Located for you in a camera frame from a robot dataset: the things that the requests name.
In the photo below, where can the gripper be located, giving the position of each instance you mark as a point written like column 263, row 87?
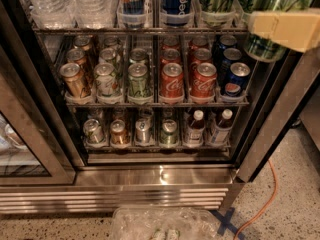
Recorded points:
column 287, row 29

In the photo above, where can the blue pepsi can back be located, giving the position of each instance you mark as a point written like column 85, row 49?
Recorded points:
column 221, row 43

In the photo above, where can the blue pepsi can middle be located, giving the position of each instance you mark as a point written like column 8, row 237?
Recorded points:
column 227, row 58

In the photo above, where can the blue pepsi can front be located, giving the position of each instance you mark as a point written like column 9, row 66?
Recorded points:
column 235, row 79

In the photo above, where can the red coke can back right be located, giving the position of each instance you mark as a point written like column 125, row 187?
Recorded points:
column 199, row 41

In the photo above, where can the red coke can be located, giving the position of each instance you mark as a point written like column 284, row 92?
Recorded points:
column 199, row 56
column 203, row 80
column 171, row 81
column 170, row 42
column 199, row 41
column 170, row 55

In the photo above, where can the red coke can middle right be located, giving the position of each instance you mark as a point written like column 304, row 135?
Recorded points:
column 199, row 56

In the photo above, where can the red coke can front right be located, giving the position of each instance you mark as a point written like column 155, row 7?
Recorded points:
column 203, row 80

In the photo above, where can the tall blue pepsi can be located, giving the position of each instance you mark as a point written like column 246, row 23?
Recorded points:
column 176, row 12

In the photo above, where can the red coke can back left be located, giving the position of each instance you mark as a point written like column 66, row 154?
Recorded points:
column 170, row 42

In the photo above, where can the red coke can middle left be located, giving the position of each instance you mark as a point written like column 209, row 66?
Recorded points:
column 170, row 55

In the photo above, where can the red coke can front left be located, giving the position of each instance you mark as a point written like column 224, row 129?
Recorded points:
column 171, row 81

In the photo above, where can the red bull can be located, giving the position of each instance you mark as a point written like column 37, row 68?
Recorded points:
column 132, row 9

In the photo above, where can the white green can back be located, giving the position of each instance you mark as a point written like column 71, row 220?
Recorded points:
column 113, row 42

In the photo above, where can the white green can middle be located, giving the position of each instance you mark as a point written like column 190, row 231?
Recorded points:
column 110, row 55

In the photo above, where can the silver can bottom shelf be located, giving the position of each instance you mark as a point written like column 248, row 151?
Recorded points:
column 143, row 130

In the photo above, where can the stainless steel fridge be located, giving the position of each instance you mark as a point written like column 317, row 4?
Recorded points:
column 109, row 176

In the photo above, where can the white green can front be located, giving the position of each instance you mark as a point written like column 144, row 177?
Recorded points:
column 106, row 80

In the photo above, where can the gold can bottom shelf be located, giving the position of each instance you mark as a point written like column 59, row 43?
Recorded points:
column 119, row 133

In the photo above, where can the gold can back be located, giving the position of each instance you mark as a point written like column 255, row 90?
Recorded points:
column 85, row 42

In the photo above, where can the gold can middle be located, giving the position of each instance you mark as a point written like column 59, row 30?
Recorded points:
column 78, row 56

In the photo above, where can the gold can front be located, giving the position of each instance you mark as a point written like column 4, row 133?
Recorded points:
column 75, row 80

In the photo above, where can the white green can bottom shelf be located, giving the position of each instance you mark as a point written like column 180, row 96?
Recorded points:
column 93, row 131

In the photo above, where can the glass fridge door left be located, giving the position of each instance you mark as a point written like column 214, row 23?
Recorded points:
column 30, row 153

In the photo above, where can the brown bottle white cap right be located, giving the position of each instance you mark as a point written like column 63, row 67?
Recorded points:
column 221, row 127

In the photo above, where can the brown bottle white cap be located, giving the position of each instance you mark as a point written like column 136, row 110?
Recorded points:
column 194, row 128
column 221, row 127

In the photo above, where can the brown bottle white cap left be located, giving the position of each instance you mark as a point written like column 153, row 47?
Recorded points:
column 194, row 128

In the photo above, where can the clear water bottle right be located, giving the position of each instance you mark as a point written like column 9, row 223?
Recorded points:
column 95, row 14

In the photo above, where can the clear water bottle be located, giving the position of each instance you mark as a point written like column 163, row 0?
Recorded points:
column 95, row 14
column 52, row 14

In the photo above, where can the blue tape cross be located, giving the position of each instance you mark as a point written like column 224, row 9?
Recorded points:
column 225, row 221

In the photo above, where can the clear water bottle left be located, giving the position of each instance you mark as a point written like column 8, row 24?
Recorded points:
column 52, row 14

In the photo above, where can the clear plastic bin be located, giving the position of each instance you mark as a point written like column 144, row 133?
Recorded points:
column 141, row 223

